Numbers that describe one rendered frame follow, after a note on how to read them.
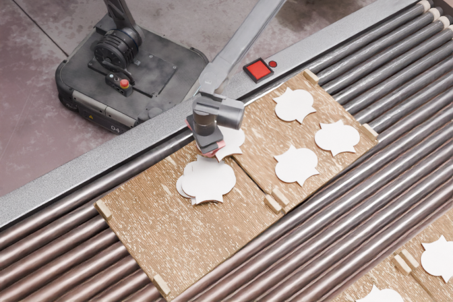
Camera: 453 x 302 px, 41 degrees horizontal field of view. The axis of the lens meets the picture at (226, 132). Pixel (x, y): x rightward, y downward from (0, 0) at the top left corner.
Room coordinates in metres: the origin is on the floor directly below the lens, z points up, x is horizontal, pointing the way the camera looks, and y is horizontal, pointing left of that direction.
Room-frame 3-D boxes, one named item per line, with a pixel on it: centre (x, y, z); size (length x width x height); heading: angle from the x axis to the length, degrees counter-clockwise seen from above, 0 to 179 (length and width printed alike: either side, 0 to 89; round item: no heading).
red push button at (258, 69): (1.31, -0.06, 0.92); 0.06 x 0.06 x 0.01; 46
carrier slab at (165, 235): (0.75, 0.06, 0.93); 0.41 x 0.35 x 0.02; 139
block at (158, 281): (0.52, 0.08, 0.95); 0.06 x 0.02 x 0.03; 49
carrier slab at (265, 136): (1.07, -0.21, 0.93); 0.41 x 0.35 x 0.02; 140
